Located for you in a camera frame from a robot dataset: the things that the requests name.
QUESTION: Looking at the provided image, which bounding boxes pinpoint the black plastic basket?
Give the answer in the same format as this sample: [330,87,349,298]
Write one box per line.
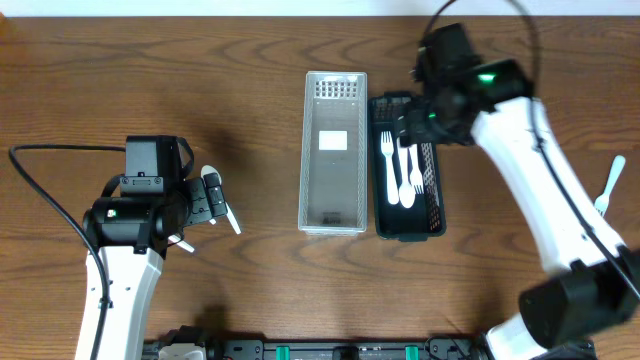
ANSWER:
[367,91,446,242]

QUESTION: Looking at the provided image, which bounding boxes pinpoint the white plastic fork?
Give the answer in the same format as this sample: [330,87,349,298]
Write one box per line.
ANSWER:
[380,131,399,205]
[409,144,424,194]
[594,155,626,217]

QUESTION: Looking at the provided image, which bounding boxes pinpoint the clear plastic basket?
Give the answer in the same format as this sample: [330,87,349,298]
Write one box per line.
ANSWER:
[298,71,368,236]

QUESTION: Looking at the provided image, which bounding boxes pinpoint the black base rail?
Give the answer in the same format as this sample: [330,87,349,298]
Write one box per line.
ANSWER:
[142,325,597,360]

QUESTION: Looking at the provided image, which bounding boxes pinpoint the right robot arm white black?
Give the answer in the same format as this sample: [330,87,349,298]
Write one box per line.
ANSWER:
[396,57,639,359]

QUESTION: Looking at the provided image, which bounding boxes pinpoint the white plastic spoon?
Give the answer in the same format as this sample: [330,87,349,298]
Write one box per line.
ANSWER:
[396,139,416,209]
[168,234,195,253]
[201,165,242,235]

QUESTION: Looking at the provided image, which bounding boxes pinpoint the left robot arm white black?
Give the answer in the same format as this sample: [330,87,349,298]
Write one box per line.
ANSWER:
[75,165,241,359]

